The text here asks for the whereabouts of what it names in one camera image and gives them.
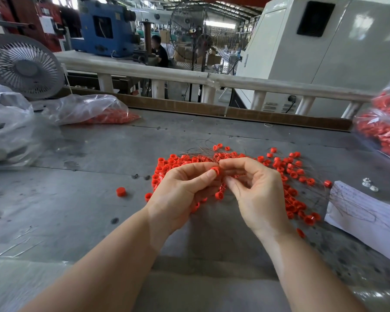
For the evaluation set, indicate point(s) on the person's left hand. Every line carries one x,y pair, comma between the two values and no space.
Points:
177,198

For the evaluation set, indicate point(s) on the person's right hand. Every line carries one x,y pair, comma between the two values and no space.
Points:
260,198

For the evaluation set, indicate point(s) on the pile of red plastic rings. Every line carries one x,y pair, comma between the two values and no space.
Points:
292,172

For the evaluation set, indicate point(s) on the person's left forearm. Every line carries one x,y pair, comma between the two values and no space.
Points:
101,269

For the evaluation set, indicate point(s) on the person's right forearm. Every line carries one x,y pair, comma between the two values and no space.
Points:
315,273

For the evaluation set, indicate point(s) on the brown wooden board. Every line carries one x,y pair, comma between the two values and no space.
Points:
190,108

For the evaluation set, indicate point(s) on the small clear plastic piece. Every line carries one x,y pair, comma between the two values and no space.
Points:
366,182
374,188

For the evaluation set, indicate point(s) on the white paper sheet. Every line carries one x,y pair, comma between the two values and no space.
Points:
367,221

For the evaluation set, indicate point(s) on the white metal railing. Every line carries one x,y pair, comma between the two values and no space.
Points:
161,71

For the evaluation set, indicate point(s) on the clear bag with red pieces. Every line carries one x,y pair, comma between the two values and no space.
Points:
84,109

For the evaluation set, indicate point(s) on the large clear bag red pieces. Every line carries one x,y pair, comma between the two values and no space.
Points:
382,125

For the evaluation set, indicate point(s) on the blue industrial machine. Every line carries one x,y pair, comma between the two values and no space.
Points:
117,39

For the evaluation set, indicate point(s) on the large grey machine cabinet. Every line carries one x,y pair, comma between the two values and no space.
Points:
357,48

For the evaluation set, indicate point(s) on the crumpled clear plastic bag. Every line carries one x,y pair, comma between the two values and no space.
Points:
5,125

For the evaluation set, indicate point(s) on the white desk fan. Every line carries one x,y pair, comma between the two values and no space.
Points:
25,67

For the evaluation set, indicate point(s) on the red industrial machine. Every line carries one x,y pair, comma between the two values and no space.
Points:
25,17

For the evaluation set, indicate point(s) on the black pedestal fan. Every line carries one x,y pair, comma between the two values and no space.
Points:
204,43

